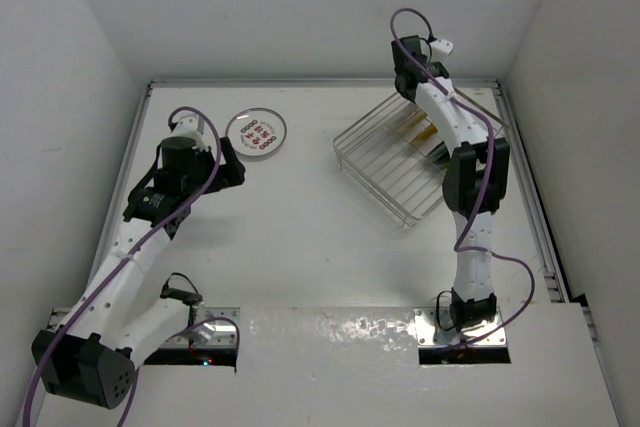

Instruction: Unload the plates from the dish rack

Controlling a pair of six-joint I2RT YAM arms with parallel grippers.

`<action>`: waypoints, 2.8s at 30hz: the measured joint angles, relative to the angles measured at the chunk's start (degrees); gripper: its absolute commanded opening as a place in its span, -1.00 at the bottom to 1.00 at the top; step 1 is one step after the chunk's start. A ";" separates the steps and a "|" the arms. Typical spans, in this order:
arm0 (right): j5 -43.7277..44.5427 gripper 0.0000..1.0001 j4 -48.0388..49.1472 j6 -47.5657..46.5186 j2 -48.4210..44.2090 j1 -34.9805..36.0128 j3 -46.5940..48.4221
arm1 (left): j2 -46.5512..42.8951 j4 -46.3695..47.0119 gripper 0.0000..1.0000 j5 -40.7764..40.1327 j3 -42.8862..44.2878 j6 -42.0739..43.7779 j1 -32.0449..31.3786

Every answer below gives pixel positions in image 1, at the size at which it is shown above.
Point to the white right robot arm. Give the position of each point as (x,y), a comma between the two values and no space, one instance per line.
(474,183)

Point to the cream beige plate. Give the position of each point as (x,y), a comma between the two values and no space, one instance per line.
(415,118)

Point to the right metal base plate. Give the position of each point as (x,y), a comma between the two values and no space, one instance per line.
(429,335)

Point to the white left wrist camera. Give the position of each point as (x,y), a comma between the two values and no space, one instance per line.
(191,126)

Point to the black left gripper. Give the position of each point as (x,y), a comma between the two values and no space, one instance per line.
(229,173)

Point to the black plate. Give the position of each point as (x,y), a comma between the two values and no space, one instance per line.
(439,152)

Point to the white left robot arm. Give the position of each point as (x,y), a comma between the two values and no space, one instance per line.
(94,352)

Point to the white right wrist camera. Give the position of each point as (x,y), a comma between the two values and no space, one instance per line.
(440,50)

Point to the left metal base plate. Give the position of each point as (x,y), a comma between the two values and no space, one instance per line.
(212,328)

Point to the silver wire dish rack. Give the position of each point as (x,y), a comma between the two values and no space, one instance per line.
(400,179)

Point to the white plate orange sunburst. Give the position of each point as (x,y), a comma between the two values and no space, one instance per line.
(257,132)

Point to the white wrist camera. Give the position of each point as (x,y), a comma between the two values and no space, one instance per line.
(440,50)
(191,126)

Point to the metal base plate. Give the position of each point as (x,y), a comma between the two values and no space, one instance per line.
(429,335)
(212,328)

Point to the yellow patterned plate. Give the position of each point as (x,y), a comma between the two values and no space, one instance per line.
(424,135)

